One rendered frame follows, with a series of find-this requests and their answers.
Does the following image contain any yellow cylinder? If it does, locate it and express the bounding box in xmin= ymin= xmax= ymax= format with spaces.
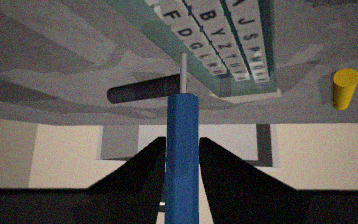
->
xmin=333 ymin=69 xmax=358 ymax=110

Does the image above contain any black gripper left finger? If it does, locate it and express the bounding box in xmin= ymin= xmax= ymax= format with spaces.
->
xmin=0 ymin=136 xmax=166 ymax=224

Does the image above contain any dark grey cylinder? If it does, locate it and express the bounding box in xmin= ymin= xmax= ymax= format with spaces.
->
xmin=107 ymin=74 xmax=180 ymax=104

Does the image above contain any blue stylus with grey tip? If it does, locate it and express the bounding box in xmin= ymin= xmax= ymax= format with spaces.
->
xmin=164 ymin=52 xmax=199 ymax=224

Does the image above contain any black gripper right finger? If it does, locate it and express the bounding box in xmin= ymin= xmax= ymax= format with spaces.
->
xmin=199 ymin=137 xmax=358 ymax=224

